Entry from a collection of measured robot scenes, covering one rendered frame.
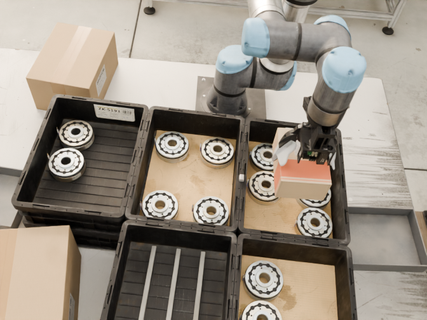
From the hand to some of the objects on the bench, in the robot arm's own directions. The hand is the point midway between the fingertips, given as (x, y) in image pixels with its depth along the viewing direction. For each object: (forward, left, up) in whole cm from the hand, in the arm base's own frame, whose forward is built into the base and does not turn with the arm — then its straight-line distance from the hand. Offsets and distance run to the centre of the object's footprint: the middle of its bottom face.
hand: (301, 160), depth 113 cm
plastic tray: (-1, +34, -39) cm, 52 cm away
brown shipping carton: (-61, -69, -39) cm, 100 cm away
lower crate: (-14, -56, -41) cm, 71 cm away
